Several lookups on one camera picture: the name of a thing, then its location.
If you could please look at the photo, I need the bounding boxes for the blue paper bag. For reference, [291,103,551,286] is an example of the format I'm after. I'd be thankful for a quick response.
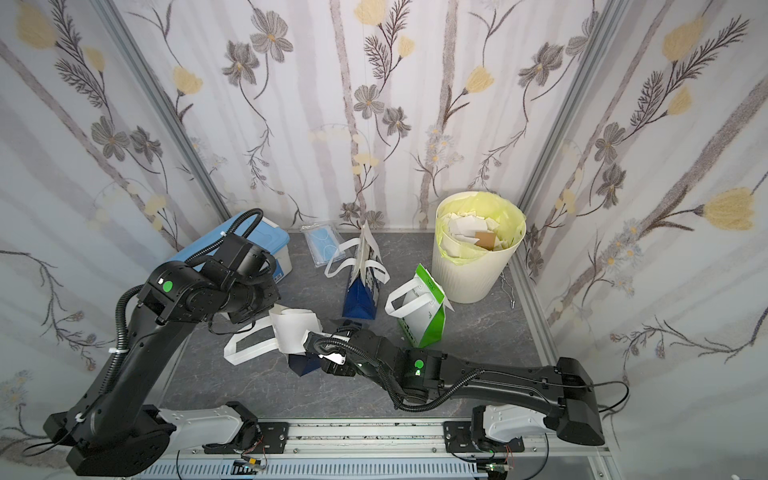
[324,223,390,321]
[223,312,321,377]

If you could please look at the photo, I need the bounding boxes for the white receipt paper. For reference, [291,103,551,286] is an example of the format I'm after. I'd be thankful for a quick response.
[269,305,323,355]

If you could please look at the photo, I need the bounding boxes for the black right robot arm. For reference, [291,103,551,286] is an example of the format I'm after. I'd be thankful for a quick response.
[303,330,605,446]

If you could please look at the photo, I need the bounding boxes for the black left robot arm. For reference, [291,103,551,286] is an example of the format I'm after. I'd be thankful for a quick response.
[44,208,279,477]

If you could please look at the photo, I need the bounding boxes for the blue lidded storage box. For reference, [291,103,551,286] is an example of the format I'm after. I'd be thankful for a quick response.
[170,217,292,282]

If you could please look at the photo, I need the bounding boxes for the green white paper bag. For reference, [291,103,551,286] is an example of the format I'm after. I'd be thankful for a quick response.
[385,264,453,348]

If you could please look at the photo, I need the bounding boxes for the bagged blue face masks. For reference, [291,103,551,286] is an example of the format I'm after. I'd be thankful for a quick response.
[300,222,347,267]

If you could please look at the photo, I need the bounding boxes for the cream trash bin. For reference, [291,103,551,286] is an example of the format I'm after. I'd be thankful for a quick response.
[431,242,517,304]

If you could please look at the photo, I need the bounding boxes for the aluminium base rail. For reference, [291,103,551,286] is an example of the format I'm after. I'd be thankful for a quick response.
[139,418,620,479]

